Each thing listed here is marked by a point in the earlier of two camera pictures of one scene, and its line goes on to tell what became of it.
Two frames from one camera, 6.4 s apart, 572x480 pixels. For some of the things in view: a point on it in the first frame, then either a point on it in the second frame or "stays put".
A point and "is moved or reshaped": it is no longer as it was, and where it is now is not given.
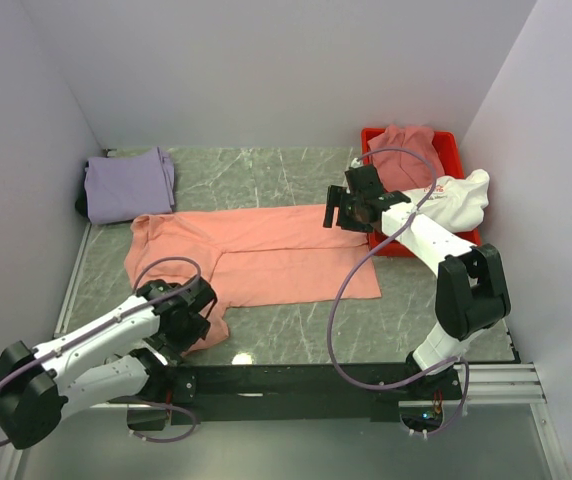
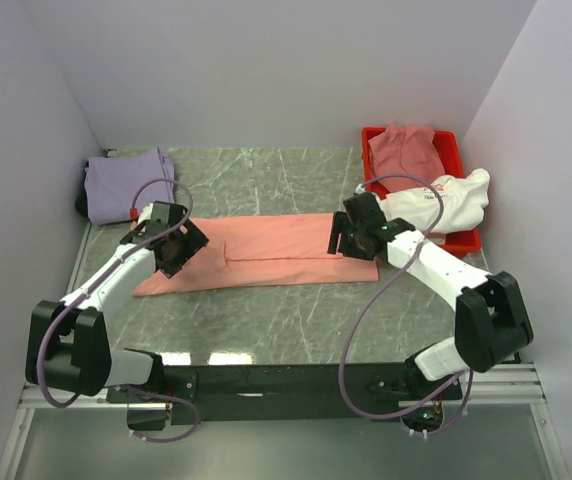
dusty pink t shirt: [400, 170] stays put
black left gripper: [198, 327] → [193, 240]
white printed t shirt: [457, 203] stays put
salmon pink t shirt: [249, 254] is moved or reshaped
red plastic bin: [449, 152] stays put
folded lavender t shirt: [127, 186] stays put
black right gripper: [336, 198] → [341, 225]
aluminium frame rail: [503, 383] stays put
